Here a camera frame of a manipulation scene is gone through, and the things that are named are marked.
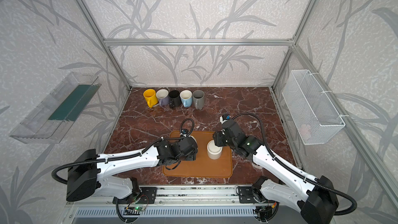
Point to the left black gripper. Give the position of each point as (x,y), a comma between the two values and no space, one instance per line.
(193,149)

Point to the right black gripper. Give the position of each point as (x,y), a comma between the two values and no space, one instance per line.
(217,138)

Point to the cream round mug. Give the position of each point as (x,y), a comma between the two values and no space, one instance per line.
(214,152)

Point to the white faceted mug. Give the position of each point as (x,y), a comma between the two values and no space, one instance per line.
(193,138)

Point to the grey mug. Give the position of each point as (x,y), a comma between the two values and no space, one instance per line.
(198,99)

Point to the black mug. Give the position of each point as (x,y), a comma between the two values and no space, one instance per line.
(175,100)

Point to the light blue mug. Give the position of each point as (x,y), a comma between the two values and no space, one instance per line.
(186,98)

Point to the purple mug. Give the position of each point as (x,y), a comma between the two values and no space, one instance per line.
(163,97)

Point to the yellow mug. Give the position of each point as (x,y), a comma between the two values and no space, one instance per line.
(150,97)

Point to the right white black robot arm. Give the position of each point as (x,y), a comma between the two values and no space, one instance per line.
(314,198)

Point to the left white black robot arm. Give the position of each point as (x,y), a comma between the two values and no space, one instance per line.
(95,174)

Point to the brown rectangular tray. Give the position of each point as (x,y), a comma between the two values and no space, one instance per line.
(203,166)

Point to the green circuit board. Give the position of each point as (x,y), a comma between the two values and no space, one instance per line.
(135,209)

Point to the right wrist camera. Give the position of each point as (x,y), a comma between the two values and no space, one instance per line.
(224,118)

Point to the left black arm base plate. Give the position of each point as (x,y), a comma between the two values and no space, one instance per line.
(148,196)

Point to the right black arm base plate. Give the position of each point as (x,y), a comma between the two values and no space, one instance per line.
(246,196)

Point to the aluminium front rail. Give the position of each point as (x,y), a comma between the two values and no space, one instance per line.
(179,195)

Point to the white wire mesh basket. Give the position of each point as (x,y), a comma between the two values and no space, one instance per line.
(314,115)

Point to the clear plastic wall bin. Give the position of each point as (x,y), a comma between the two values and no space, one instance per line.
(49,122)

